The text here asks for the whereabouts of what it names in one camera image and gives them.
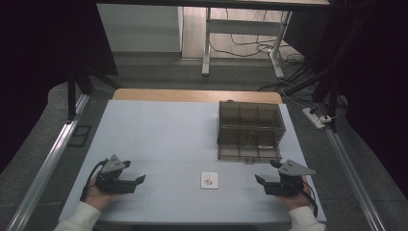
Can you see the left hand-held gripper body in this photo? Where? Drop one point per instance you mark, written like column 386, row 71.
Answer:
column 110, row 184

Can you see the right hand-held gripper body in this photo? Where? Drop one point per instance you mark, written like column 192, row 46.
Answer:
column 287, row 187

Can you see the person's right hand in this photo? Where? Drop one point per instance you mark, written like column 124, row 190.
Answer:
column 298, row 202

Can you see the person's left hand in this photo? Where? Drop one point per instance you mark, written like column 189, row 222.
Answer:
column 96, row 198

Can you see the small silver object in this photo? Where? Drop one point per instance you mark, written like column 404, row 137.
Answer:
column 265, row 147

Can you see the white table cover sheet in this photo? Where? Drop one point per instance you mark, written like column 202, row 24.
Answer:
column 160, row 134

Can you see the small white card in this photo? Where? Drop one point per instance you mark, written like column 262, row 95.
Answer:
column 209, row 180

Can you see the translucent brown drawer box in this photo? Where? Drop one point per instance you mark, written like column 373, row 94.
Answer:
column 250, row 117

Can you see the dark square floor plate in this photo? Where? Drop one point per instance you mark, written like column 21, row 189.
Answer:
column 80, row 136

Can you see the white power strip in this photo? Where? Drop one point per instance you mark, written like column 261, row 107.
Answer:
column 312, row 117

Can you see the white plug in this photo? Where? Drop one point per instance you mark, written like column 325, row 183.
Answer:
column 326, row 119

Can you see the black metal stand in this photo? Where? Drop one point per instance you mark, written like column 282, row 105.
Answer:
column 72, row 96
column 332, row 96

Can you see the wooden table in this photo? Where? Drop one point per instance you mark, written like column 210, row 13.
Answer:
column 192, row 95

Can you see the dark curtain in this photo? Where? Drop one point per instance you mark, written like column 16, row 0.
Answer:
column 38, row 64
column 372, row 80

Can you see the white cabinet panel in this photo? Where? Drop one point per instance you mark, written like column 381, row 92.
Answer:
column 138, row 27

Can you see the silver metal rail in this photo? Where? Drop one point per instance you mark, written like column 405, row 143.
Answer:
column 352, row 179
column 48, row 163

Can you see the white metal desk frame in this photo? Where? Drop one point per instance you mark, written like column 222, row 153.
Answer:
column 243, row 26

